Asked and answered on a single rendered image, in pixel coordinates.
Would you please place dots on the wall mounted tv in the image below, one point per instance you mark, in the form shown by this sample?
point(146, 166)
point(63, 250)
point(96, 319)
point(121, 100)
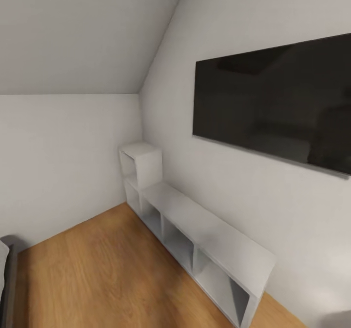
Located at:
point(291, 101)

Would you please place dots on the bookcase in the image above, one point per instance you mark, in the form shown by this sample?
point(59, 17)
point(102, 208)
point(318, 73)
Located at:
point(230, 268)

